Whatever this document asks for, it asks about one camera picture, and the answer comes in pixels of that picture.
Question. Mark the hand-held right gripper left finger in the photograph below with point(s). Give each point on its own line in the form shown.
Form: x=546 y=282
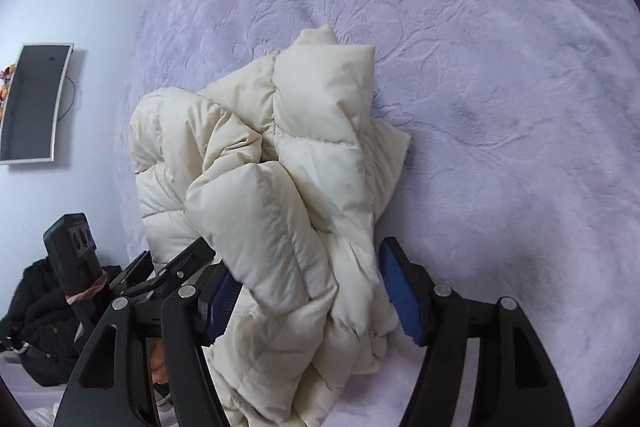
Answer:
x=222 y=302

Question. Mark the artificial flower decoration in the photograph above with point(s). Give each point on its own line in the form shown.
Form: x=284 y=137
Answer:
x=7 y=89

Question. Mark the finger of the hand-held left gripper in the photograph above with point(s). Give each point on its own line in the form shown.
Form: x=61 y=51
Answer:
x=187 y=259
x=137 y=268

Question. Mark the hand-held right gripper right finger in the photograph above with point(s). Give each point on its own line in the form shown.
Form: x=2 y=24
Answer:
x=402 y=292

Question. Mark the cream puffer jacket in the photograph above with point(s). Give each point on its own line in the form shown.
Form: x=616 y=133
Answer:
x=280 y=207

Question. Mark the dark cloth pile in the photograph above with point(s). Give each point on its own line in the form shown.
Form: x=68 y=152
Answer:
x=40 y=327

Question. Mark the wall-mounted flat screen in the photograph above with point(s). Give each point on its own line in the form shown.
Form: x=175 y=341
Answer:
x=32 y=102

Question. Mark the person's left hand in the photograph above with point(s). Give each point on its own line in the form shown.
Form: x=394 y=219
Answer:
x=159 y=364

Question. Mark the purple embossed blanket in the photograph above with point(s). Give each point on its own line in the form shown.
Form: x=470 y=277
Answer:
x=475 y=57

